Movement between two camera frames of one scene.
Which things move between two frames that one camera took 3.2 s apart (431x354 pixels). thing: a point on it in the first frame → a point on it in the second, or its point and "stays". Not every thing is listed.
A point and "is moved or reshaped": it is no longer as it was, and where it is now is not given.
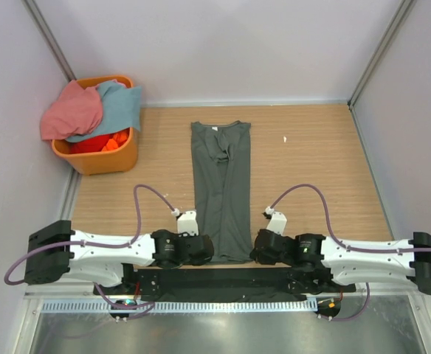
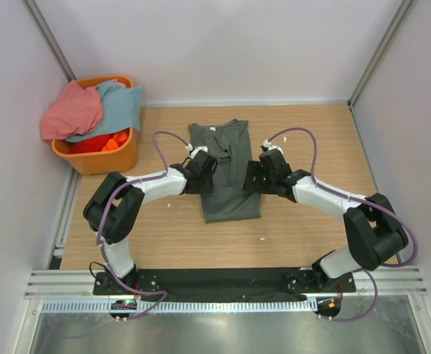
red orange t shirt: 101,143 stays
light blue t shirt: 121,110 stays
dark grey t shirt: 221,176 is moved or reshaped
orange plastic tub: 122,158 stays
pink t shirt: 75,111 stays
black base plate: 225,284 stays
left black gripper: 186,235 → 207,188
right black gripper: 261,259 → 255,169
